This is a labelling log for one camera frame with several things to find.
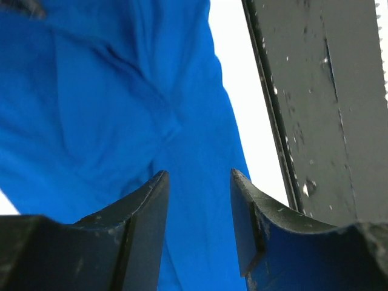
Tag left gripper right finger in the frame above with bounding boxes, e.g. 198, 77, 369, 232
230, 169, 387, 290

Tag blue t-shirt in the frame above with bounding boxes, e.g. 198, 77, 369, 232
1, 1, 247, 290

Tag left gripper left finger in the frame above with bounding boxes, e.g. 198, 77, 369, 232
1, 171, 169, 290

